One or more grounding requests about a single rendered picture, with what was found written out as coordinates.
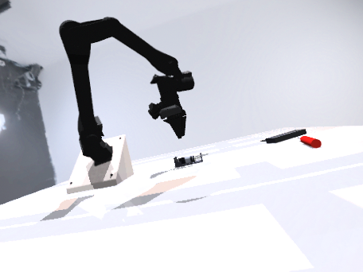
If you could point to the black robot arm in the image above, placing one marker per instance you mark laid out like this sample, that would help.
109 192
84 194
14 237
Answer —
77 39

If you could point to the black rectangular bar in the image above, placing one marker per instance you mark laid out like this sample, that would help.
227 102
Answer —
285 136

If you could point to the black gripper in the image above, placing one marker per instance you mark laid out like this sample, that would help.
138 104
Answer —
173 112

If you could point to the red cylinder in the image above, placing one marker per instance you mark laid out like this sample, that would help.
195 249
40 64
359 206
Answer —
312 142

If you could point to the black and silver battery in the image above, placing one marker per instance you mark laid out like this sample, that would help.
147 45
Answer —
187 159

